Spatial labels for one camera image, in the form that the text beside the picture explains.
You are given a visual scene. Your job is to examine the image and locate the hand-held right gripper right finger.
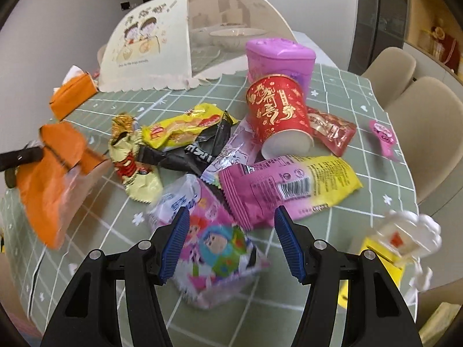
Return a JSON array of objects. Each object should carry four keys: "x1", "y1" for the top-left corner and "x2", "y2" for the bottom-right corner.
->
[{"x1": 274, "y1": 205, "x2": 423, "y2": 347}]

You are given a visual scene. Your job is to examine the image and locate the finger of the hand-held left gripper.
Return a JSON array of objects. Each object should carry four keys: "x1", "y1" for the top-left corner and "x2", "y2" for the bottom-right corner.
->
[{"x1": 0, "y1": 147, "x2": 44, "y2": 171}]

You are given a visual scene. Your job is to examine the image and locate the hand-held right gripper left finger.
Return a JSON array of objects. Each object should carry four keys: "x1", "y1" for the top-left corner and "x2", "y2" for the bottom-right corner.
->
[{"x1": 41, "y1": 207, "x2": 191, "y2": 347}]

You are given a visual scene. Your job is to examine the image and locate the colourful cartoon snack packet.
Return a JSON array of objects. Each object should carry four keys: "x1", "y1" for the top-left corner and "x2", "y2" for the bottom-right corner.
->
[{"x1": 148, "y1": 173, "x2": 270, "y2": 309}]

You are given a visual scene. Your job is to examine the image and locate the orange snack wrapper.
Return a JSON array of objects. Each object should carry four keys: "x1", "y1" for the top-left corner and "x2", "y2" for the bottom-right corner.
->
[{"x1": 16, "y1": 122, "x2": 113, "y2": 250}]

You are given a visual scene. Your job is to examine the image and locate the yellow wafer packet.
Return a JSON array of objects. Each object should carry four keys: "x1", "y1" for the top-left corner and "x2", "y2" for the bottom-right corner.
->
[{"x1": 140, "y1": 103, "x2": 225, "y2": 150}]

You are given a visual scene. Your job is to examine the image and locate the red paper bin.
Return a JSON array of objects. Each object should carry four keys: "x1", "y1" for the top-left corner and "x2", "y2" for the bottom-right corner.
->
[{"x1": 246, "y1": 74, "x2": 316, "y2": 161}]

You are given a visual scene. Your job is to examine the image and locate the pink and yellow snack packet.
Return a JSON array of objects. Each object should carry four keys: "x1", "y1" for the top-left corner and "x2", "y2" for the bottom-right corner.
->
[{"x1": 218, "y1": 155, "x2": 363, "y2": 230}]

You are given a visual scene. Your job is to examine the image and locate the green checked tablecloth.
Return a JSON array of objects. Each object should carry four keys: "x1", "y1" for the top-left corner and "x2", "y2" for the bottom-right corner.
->
[{"x1": 0, "y1": 63, "x2": 420, "y2": 347}]

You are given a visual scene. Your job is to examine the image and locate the orange tissue box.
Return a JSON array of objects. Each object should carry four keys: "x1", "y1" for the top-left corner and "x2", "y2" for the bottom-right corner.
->
[{"x1": 49, "y1": 65, "x2": 99, "y2": 121}]

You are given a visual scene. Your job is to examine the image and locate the gold and red snack wrapper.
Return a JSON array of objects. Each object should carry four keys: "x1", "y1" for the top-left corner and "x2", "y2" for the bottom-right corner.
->
[{"x1": 109, "y1": 113, "x2": 163, "y2": 203}]

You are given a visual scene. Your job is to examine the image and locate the black snack wrapper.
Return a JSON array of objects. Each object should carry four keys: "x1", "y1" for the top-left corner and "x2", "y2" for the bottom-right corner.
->
[{"x1": 137, "y1": 110, "x2": 239, "y2": 178}]

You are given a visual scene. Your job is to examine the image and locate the clear purple-print wrapper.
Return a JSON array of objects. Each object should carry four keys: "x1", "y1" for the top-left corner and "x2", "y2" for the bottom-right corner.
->
[{"x1": 201, "y1": 117, "x2": 266, "y2": 189}]

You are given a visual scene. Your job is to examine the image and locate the clear blister pack yellow card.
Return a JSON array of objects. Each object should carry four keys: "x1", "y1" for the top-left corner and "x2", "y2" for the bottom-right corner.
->
[{"x1": 338, "y1": 210, "x2": 442, "y2": 308}]

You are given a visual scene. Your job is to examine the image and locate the red snack packet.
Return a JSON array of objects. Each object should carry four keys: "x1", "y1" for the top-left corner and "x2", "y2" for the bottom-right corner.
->
[{"x1": 307, "y1": 106, "x2": 357, "y2": 158}]

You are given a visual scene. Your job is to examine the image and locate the small pink sachet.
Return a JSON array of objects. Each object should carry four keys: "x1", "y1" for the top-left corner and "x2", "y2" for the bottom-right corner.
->
[{"x1": 368, "y1": 119, "x2": 400, "y2": 161}]

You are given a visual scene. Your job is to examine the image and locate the cartoon print mesh food cover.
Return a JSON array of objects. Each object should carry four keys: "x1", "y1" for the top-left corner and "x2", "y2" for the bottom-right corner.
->
[{"x1": 97, "y1": 0, "x2": 301, "y2": 93}]

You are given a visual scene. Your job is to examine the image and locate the beige dining chair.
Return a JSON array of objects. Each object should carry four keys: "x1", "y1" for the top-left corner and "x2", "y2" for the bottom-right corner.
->
[
  {"x1": 381, "y1": 76, "x2": 463, "y2": 206},
  {"x1": 360, "y1": 47, "x2": 417, "y2": 105}
]

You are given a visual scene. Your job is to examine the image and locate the dark glass cabinet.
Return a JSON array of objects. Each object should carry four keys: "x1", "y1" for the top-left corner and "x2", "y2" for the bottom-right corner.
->
[{"x1": 347, "y1": 0, "x2": 411, "y2": 75}]

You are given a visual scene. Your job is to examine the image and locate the red cloth lucky bag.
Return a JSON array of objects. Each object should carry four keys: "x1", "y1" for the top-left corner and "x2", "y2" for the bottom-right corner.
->
[{"x1": 439, "y1": 34, "x2": 461, "y2": 73}]

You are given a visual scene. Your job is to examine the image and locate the wooden wall shelf unit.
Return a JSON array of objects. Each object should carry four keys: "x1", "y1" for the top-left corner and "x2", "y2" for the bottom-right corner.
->
[{"x1": 401, "y1": 0, "x2": 463, "y2": 76}]

